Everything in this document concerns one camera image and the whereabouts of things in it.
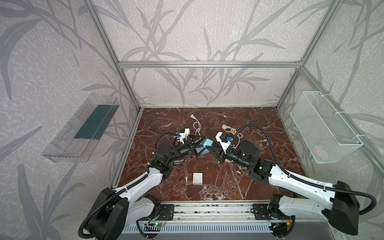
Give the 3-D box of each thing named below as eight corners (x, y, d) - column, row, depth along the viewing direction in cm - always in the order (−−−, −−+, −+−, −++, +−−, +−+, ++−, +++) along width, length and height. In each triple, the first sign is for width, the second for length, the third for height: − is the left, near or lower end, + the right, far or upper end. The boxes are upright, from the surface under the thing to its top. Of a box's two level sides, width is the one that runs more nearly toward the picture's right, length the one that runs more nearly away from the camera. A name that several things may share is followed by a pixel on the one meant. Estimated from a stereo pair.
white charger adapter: (192, 184, 85) (192, 182, 82) (193, 174, 88) (193, 172, 86) (202, 184, 85) (202, 182, 82) (202, 174, 88) (202, 172, 86)
